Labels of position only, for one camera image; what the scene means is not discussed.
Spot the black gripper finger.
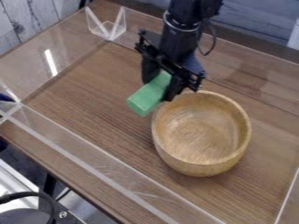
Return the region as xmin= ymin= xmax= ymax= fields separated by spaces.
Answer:
xmin=162 ymin=73 xmax=186 ymax=102
xmin=142 ymin=54 xmax=160 ymax=84

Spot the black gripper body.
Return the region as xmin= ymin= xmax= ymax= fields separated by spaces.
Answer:
xmin=135 ymin=24 xmax=206 ymax=91

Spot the green rectangular block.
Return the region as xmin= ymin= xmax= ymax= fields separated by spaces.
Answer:
xmin=126 ymin=72 xmax=172 ymax=116

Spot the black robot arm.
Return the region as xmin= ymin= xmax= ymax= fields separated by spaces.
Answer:
xmin=135 ymin=0 xmax=225 ymax=102

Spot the brown wooden bowl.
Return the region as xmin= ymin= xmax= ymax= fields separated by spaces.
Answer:
xmin=151 ymin=91 xmax=253 ymax=177

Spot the clear acrylic corner bracket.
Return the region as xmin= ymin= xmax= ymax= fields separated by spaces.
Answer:
xmin=86 ymin=7 xmax=127 ymax=41

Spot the clear acrylic front wall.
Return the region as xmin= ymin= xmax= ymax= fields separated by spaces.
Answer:
xmin=0 ymin=87 xmax=226 ymax=224

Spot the black metal bracket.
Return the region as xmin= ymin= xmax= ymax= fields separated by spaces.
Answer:
xmin=38 ymin=193 xmax=87 ymax=224

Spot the black cable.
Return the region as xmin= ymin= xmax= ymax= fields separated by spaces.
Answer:
xmin=0 ymin=191 xmax=56 ymax=224

